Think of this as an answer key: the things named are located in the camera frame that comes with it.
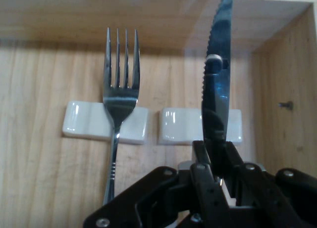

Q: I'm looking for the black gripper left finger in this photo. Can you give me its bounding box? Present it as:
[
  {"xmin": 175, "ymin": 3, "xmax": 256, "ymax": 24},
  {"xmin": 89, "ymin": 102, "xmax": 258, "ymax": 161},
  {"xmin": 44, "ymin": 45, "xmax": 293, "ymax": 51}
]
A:
[{"xmin": 83, "ymin": 140, "xmax": 236, "ymax": 228}]

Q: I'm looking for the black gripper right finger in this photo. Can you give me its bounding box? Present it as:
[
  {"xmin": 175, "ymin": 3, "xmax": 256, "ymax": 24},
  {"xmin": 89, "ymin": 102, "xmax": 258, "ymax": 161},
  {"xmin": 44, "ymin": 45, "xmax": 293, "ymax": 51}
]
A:
[{"xmin": 222, "ymin": 141, "xmax": 317, "ymax": 228}]

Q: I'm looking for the serrated steel table knife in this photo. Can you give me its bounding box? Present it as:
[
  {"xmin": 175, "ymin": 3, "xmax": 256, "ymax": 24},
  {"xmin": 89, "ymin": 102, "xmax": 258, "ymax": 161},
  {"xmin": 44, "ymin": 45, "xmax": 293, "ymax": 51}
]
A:
[{"xmin": 201, "ymin": 0, "xmax": 234, "ymax": 185}]

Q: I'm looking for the white ceramic cutlery rest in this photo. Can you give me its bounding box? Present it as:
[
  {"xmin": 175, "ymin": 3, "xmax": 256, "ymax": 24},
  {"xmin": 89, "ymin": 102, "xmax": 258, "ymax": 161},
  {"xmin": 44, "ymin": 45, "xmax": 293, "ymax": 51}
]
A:
[
  {"xmin": 157, "ymin": 107, "xmax": 243, "ymax": 146},
  {"xmin": 61, "ymin": 100, "xmax": 149, "ymax": 145}
]

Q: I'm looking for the small dark metal screw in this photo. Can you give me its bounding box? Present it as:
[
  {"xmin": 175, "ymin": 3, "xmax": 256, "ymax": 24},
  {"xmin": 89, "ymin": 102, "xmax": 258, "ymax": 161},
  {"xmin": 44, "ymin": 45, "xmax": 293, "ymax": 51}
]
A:
[{"xmin": 278, "ymin": 101, "xmax": 294, "ymax": 111}]

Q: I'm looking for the silver metal fork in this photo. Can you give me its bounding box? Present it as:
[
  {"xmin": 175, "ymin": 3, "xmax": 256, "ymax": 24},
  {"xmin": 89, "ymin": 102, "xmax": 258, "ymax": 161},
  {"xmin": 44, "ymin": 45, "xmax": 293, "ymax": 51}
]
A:
[{"xmin": 102, "ymin": 27, "xmax": 141, "ymax": 206}]

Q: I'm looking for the light wooden drawer box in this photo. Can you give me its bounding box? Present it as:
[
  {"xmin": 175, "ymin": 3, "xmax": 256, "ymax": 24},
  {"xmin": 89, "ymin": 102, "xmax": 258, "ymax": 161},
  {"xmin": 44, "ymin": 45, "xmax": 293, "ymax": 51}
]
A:
[{"xmin": 0, "ymin": 0, "xmax": 317, "ymax": 228}]

